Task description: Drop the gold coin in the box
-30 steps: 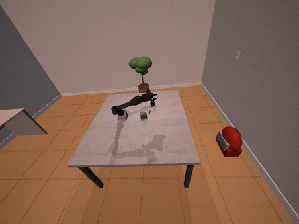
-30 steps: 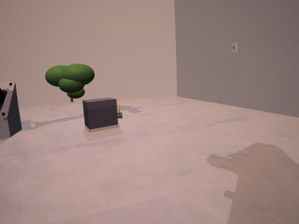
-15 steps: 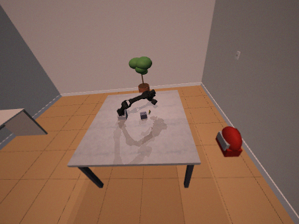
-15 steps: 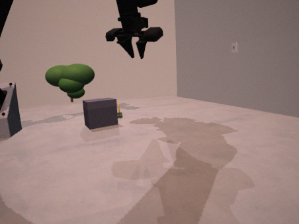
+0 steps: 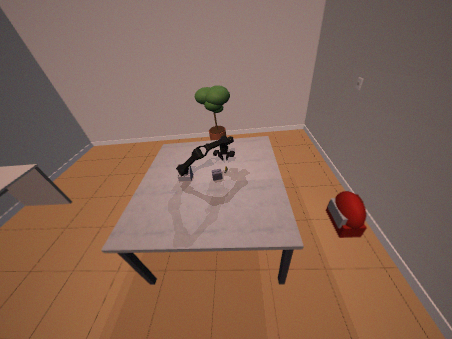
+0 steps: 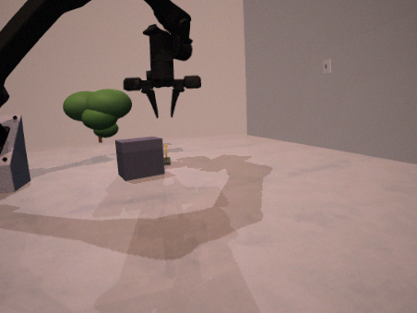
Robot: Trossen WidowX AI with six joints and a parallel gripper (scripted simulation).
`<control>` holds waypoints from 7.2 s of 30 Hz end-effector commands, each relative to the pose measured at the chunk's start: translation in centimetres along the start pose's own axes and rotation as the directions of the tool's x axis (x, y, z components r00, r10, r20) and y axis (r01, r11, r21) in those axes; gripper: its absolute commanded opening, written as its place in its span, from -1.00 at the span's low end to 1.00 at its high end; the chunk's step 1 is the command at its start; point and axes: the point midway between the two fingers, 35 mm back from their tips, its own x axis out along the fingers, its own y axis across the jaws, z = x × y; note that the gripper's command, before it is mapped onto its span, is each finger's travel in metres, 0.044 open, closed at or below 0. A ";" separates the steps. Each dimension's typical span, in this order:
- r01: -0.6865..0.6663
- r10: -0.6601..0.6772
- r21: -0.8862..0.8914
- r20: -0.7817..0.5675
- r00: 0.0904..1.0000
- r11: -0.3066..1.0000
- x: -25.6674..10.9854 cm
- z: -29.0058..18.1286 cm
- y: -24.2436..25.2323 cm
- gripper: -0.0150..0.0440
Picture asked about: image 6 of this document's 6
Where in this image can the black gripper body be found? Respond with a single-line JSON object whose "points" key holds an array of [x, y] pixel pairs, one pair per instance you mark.
{"points": [[161, 66]]}

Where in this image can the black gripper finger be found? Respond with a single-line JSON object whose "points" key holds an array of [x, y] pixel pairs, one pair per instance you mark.
{"points": [[151, 96], [174, 98]]}

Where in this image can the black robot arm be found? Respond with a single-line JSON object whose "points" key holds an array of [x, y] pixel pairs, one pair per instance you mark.
{"points": [[35, 17]]}

